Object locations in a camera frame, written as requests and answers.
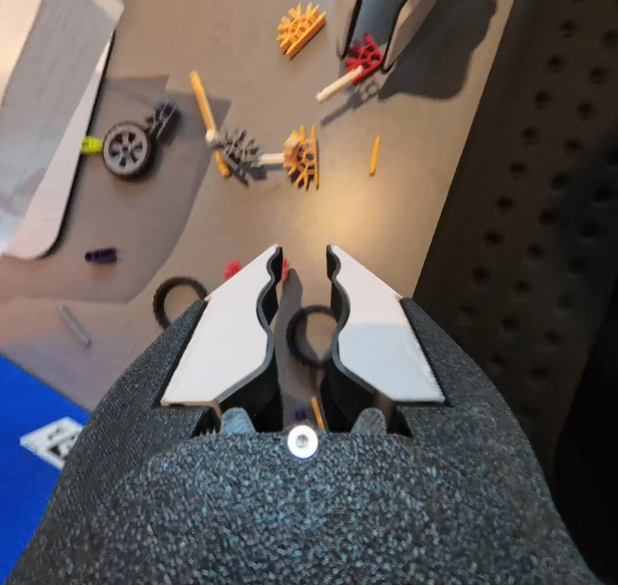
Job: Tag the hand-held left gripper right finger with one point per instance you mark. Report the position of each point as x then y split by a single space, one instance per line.
386 343

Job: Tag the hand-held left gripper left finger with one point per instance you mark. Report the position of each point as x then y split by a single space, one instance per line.
217 348

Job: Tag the yellow half-round connector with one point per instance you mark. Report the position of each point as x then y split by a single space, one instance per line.
300 29

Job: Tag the red plastic connector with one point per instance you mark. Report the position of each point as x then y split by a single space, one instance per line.
364 56

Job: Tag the red toothed connector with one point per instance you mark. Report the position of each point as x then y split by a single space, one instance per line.
231 268

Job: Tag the short white rod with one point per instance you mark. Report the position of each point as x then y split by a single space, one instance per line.
338 85
211 136
273 158

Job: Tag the red ridged connector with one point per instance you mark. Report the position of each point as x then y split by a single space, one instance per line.
285 268

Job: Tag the short yellow rod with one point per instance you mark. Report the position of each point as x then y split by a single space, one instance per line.
317 413
375 155

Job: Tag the blue bin with square tag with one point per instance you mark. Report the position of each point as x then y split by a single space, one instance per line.
24 392

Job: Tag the black rubber tyre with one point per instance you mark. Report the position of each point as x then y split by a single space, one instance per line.
292 329
161 300

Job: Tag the small grey pin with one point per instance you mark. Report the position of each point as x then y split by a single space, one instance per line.
75 324

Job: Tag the purple connector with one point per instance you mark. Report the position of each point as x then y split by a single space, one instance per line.
101 255

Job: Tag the orange plastic connector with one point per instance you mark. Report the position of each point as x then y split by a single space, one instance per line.
302 157

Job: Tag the long yellow rod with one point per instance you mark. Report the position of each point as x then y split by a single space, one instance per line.
205 111

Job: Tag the toy wheel with black tyre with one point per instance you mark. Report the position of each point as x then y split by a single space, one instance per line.
126 148

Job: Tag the lime green clip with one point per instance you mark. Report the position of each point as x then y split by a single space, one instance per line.
90 144

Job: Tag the toy instruction booklet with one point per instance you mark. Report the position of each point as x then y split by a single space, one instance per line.
58 39

